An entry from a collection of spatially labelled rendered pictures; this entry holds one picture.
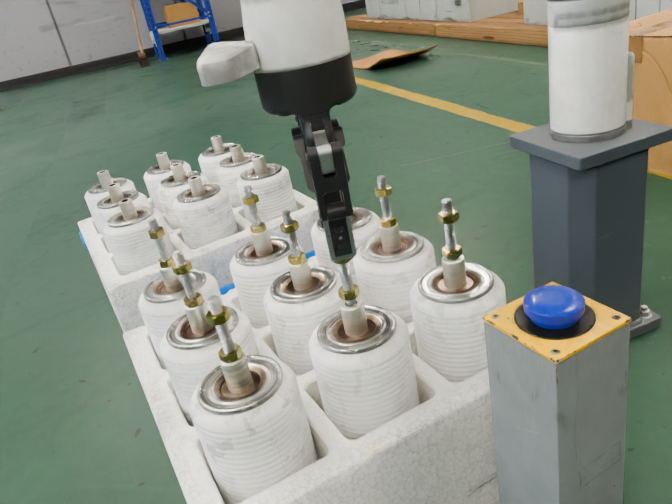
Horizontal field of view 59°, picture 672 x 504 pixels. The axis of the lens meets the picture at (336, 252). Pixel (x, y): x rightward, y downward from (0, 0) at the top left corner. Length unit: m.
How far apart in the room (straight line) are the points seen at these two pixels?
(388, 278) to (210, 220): 0.43
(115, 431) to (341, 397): 0.50
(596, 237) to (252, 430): 0.53
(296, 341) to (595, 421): 0.31
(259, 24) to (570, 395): 0.33
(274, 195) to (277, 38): 0.63
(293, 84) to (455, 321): 0.28
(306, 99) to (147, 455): 0.61
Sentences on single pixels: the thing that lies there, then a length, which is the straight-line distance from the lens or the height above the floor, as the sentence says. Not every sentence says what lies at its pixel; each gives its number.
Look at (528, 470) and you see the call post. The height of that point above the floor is 0.19.
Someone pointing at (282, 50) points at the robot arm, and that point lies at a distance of 0.43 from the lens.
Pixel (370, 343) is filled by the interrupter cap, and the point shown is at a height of 0.25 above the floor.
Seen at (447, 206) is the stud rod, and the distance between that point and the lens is 0.57.
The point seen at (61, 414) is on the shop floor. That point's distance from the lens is 1.08.
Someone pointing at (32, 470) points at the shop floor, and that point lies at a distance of 1.00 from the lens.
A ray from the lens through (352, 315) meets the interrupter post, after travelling 0.54.
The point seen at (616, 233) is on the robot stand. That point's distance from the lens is 0.86.
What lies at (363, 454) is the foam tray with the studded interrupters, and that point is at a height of 0.18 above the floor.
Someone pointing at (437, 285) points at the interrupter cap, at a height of 0.25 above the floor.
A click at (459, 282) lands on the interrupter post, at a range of 0.60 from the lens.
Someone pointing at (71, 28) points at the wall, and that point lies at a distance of 6.91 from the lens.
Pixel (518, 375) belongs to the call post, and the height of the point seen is 0.28.
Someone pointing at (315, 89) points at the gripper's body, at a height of 0.48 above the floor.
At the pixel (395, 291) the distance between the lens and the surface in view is 0.67.
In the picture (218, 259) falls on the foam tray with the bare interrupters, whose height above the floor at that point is 0.16.
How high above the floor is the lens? 0.56
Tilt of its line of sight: 26 degrees down
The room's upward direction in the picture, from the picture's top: 12 degrees counter-clockwise
